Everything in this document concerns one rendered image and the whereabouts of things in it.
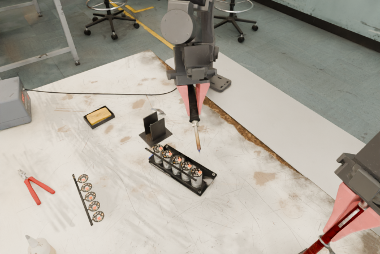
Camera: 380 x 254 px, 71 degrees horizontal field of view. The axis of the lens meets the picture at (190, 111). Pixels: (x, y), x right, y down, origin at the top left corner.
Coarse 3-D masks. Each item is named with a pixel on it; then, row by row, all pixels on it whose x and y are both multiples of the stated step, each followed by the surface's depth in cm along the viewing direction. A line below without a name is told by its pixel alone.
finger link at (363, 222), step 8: (344, 168) 32; (344, 176) 32; (368, 208) 29; (376, 208) 29; (360, 216) 30; (368, 216) 29; (376, 216) 29; (352, 224) 31; (360, 224) 30; (368, 224) 30; (376, 224) 29; (344, 232) 32; (352, 232) 31; (336, 240) 33
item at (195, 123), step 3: (195, 120) 57; (192, 123) 58; (195, 123) 57; (192, 126) 58; (195, 126) 57; (195, 129) 57; (195, 132) 57; (195, 135) 57; (198, 135) 57; (198, 138) 56; (198, 141) 56; (198, 144) 56; (198, 147) 56
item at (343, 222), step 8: (360, 208) 32; (344, 216) 34; (352, 216) 33; (336, 224) 34; (344, 224) 33; (328, 232) 35; (336, 232) 34; (320, 240) 35; (328, 240) 34; (312, 248) 36; (320, 248) 35
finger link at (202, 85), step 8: (176, 80) 53; (184, 80) 53; (192, 80) 54; (200, 80) 54; (208, 80) 54; (200, 88) 54; (208, 88) 55; (200, 96) 56; (200, 104) 57; (200, 112) 58
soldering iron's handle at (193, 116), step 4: (188, 84) 60; (192, 84) 61; (188, 88) 60; (192, 88) 60; (188, 92) 60; (192, 92) 60; (188, 96) 59; (192, 96) 59; (192, 100) 59; (196, 100) 60; (192, 104) 58; (196, 104) 59; (192, 108) 58; (196, 108) 58; (192, 112) 58; (196, 112) 58; (192, 116) 58; (196, 116) 58; (192, 120) 58
